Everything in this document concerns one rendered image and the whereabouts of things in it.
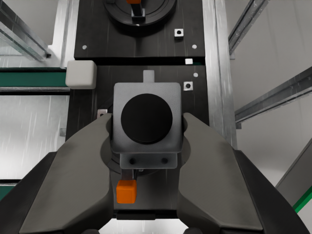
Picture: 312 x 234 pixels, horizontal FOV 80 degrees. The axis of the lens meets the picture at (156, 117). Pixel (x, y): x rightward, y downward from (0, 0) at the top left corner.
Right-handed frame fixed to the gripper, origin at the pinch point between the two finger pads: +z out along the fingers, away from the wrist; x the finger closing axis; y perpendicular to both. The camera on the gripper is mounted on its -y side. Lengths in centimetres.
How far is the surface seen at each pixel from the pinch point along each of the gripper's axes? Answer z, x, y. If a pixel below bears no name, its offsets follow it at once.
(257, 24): 41.1, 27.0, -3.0
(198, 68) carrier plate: 21.7, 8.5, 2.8
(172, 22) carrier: 28.2, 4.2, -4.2
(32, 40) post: 23.3, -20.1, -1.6
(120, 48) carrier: 24.7, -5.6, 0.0
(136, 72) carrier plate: 21.6, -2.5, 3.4
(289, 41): 38, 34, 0
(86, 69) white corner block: 19.9, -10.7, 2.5
